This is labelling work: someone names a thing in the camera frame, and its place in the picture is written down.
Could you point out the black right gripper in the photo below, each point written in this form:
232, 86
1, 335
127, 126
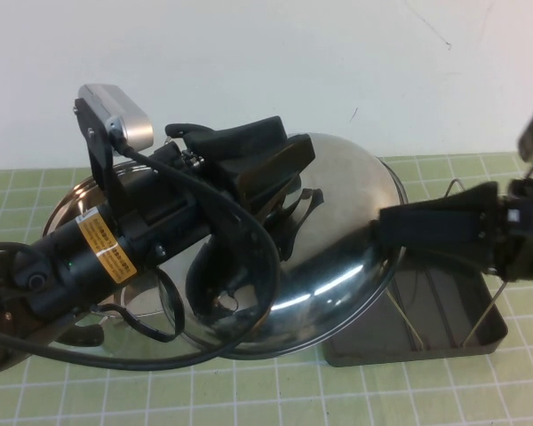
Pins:
528, 231

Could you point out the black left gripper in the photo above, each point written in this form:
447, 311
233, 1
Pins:
160, 231

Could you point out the stainless steel pot lid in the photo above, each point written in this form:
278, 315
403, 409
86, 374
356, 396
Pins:
337, 222

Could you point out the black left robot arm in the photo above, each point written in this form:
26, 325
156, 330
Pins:
62, 257

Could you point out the dark grey drip tray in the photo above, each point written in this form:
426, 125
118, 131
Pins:
426, 319

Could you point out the green grid table mat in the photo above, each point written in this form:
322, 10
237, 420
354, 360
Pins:
271, 390

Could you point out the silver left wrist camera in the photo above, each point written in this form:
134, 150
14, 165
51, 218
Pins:
124, 111

